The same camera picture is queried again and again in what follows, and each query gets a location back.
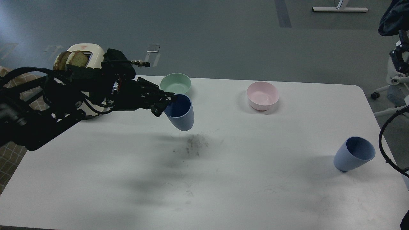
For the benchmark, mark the light blue cup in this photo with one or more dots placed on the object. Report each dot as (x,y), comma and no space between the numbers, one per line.
(353,153)

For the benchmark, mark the toast slice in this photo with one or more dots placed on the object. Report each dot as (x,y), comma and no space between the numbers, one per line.
(77,58)
(60,61)

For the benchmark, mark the toast slice inner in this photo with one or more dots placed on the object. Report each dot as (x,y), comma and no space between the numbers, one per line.
(77,58)

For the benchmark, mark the white desk leg base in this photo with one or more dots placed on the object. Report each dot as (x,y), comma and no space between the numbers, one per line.
(341,6)

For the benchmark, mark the white office chair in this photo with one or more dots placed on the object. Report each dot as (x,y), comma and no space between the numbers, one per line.
(397,77)

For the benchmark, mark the toast slice outer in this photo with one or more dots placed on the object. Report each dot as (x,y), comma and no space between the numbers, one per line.
(60,61)

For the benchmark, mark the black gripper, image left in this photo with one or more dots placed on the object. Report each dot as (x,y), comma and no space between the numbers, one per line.
(141,94)

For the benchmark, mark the dark blue cup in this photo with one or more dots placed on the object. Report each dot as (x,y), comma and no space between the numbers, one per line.
(180,112)

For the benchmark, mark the green bowl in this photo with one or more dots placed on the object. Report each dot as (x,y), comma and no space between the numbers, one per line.
(177,83)

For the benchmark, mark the pink bowl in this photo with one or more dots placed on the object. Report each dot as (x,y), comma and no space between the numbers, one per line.
(262,96)

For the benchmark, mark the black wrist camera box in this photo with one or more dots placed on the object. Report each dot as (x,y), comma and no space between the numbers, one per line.
(119,62)

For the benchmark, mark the dark cloth on chair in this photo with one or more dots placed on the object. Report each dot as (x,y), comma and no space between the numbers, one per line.
(395,18)

